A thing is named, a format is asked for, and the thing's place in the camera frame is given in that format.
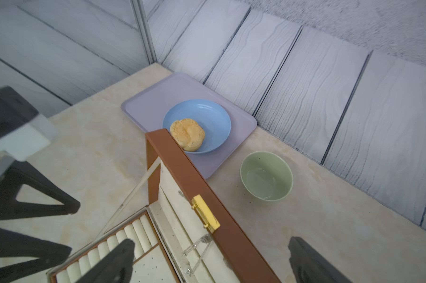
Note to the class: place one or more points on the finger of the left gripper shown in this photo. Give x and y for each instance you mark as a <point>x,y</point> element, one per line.
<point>43,254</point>
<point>26,193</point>

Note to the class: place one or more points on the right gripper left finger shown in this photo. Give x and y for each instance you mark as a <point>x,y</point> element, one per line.
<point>115,267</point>

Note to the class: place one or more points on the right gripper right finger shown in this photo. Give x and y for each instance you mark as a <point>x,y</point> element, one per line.
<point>309,266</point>

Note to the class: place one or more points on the brown jewelry box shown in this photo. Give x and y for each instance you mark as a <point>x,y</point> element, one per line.
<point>183,235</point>

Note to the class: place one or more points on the green bowl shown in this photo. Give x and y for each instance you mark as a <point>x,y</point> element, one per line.
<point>266,176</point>

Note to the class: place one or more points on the yellow pastry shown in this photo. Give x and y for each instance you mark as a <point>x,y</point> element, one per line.
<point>188,134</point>

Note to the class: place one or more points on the purple tray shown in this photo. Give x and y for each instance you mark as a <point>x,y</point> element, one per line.
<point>148,108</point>

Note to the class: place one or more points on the blue plate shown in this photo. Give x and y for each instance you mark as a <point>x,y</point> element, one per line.
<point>210,116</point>

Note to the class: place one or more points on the left metal frame post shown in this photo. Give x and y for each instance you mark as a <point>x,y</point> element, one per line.
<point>143,25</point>

